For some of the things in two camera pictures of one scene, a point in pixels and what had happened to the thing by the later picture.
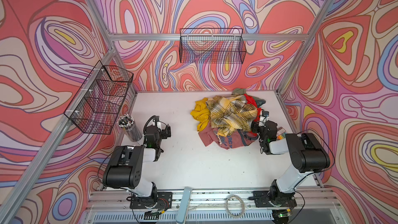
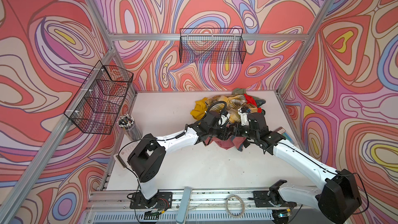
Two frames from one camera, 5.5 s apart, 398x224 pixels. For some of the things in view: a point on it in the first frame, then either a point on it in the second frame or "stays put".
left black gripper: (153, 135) -> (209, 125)
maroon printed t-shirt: (235, 138) stays put
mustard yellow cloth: (201, 113) stays put
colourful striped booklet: (281, 133) stays put
